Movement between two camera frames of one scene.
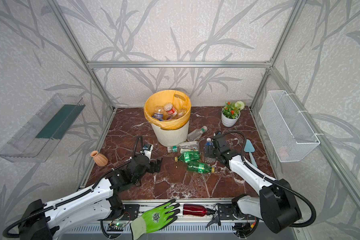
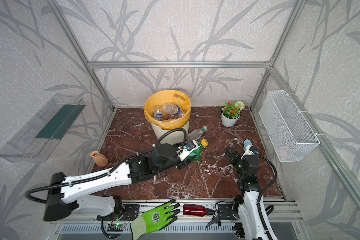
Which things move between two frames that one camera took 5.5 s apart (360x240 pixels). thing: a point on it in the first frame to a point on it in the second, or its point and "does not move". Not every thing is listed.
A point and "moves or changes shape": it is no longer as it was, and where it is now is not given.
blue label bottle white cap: [209, 160] to [171, 109]
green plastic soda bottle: [189, 157] moves or changes shape
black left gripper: [153, 165] to [184, 160]
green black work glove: [155, 220] does not move
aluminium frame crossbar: [179, 64] does not move
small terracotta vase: [100, 159] does not move
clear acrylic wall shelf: [35, 141] does not move
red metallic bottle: [196, 210] does not move
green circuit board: [116, 227] does not move
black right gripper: [213, 150] to [236, 157]
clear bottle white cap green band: [193, 135] does not move
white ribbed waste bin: [172, 137] does not move
